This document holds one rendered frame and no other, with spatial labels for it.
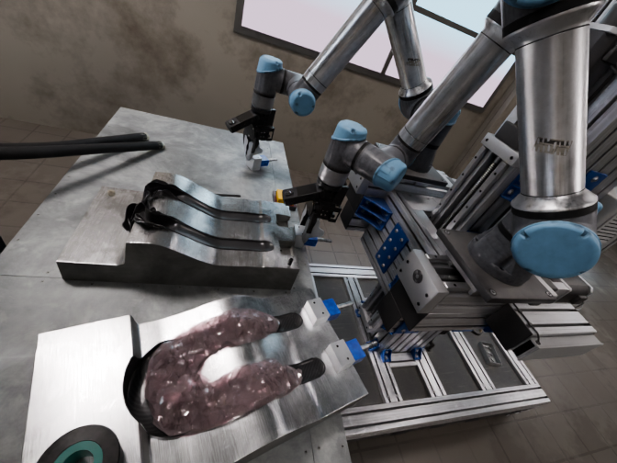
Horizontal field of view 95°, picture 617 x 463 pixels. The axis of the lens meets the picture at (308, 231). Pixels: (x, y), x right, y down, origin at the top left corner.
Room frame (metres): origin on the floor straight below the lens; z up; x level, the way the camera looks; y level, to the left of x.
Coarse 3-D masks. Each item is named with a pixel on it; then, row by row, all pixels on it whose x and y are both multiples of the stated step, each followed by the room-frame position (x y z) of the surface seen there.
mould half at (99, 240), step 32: (128, 192) 0.53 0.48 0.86; (192, 192) 0.57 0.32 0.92; (96, 224) 0.40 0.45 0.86; (192, 224) 0.47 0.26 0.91; (224, 224) 0.54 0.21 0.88; (256, 224) 0.58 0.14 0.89; (64, 256) 0.30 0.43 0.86; (96, 256) 0.32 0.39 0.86; (128, 256) 0.33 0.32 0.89; (160, 256) 0.36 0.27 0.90; (192, 256) 0.39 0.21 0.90; (224, 256) 0.44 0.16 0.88; (256, 256) 0.47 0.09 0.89; (288, 256) 0.51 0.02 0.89; (288, 288) 0.48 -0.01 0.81
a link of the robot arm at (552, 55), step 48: (528, 0) 0.54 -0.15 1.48; (576, 0) 0.54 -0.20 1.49; (528, 48) 0.56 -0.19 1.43; (576, 48) 0.54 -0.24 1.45; (528, 96) 0.55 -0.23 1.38; (576, 96) 0.53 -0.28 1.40; (528, 144) 0.53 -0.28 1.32; (576, 144) 0.51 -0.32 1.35; (528, 192) 0.51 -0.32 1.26; (576, 192) 0.49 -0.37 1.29; (528, 240) 0.46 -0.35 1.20; (576, 240) 0.44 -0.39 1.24
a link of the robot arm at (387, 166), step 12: (372, 144) 0.67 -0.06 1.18; (360, 156) 0.63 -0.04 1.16; (372, 156) 0.63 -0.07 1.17; (384, 156) 0.63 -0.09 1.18; (396, 156) 0.67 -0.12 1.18; (360, 168) 0.62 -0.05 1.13; (372, 168) 0.61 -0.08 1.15; (384, 168) 0.61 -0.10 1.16; (396, 168) 0.61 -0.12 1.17; (372, 180) 0.61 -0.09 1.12; (384, 180) 0.60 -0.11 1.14; (396, 180) 0.60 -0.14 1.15
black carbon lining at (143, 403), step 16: (288, 320) 0.37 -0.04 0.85; (128, 368) 0.15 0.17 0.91; (144, 368) 0.17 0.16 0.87; (304, 368) 0.28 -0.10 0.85; (320, 368) 0.29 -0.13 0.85; (128, 384) 0.14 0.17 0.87; (128, 400) 0.12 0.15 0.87; (144, 400) 0.13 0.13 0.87; (144, 416) 0.11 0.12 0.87; (160, 432) 0.10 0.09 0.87
